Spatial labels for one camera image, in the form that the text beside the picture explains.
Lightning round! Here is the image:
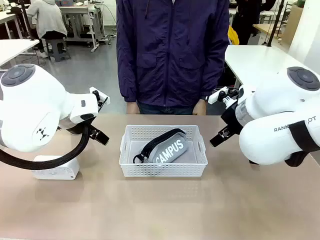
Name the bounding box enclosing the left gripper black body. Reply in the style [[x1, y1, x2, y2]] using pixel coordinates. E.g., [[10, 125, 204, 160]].
[[59, 116, 90, 137]]

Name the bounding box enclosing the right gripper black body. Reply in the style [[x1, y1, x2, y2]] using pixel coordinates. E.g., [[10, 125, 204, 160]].
[[220, 101, 244, 131]]

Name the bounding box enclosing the white rectangular box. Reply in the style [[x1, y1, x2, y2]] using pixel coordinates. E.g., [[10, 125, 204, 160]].
[[32, 154, 81, 181]]

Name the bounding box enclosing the grey CAMPUS pencil case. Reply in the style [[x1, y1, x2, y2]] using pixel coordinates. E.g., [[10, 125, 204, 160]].
[[132, 128, 190, 165]]

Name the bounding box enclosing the white perforated plastic basket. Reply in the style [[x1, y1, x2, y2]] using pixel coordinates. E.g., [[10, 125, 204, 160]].
[[119, 124, 209, 178]]

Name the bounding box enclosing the person's left hand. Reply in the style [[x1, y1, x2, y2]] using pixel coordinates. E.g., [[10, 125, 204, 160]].
[[193, 99, 207, 116]]

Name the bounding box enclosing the person's right hand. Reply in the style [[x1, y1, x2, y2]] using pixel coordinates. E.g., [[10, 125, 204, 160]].
[[126, 101, 138, 115]]

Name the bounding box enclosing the large white side table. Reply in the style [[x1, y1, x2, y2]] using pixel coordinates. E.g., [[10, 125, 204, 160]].
[[224, 44, 312, 94]]

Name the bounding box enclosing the yellow bag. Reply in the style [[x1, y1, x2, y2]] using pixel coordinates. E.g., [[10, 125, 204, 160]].
[[228, 25, 240, 46]]

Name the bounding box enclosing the grey step stool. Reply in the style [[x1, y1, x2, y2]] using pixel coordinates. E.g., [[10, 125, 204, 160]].
[[46, 37, 71, 63]]

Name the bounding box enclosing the person in purple jacket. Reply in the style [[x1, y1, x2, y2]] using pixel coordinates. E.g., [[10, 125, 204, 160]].
[[115, 0, 231, 116]]

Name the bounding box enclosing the wooden desk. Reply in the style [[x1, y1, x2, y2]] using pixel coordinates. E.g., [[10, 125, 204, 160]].
[[252, 23, 280, 46]]

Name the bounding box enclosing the white table with black pole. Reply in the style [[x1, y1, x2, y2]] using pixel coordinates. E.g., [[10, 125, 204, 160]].
[[0, 38, 41, 69]]

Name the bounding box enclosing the black stand pole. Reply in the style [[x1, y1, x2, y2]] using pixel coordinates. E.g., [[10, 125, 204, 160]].
[[266, 0, 285, 48]]

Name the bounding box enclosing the light wooden panel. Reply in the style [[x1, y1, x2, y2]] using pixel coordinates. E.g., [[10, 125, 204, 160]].
[[282, 4, 302, 51]]

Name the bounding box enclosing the seated person in grey hoodie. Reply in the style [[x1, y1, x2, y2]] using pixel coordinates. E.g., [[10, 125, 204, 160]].
[[26, 0, 69, 58]]

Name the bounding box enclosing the grey metal workbench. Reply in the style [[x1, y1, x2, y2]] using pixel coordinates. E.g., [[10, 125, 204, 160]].
[[59, 0, 106, 53]]

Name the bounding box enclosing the right arm white camera mount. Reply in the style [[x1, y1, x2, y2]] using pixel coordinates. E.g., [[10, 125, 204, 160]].
[[206, 86, 238, 107]]

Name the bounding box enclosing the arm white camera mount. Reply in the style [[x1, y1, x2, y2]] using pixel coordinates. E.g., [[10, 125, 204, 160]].
[[88, 86, 111, 114], [206, 86, 238, 107]]

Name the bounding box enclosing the left arm black cable sleeve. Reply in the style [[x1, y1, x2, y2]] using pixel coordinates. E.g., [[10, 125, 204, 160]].
[[0, 121, 91, 171]]

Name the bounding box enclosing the arm black cable sleeve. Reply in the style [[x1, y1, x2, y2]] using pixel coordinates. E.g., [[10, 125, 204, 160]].
[[284, 149, 312, 168], [0, 121, 91, 171]]

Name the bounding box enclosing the left arm white camera mount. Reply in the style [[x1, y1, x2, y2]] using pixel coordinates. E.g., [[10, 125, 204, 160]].
[[88, 86, 111, 114]]

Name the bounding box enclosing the right arm black cable sleeve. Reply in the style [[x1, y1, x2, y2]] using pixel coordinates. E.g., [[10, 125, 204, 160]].
[[284, 149, 312, 168]]

